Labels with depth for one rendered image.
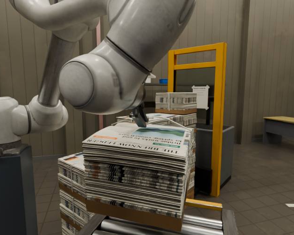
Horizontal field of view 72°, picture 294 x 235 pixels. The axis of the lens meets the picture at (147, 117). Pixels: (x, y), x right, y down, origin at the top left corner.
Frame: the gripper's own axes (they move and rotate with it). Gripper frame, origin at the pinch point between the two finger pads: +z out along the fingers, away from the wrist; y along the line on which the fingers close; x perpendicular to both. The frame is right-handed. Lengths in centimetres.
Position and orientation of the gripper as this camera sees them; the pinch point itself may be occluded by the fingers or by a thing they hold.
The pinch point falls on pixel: (150, 96)
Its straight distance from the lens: 70.4
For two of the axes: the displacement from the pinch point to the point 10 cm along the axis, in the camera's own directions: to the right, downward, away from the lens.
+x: 9.6, 0.7, -2.9
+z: 2.9, -0.5, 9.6
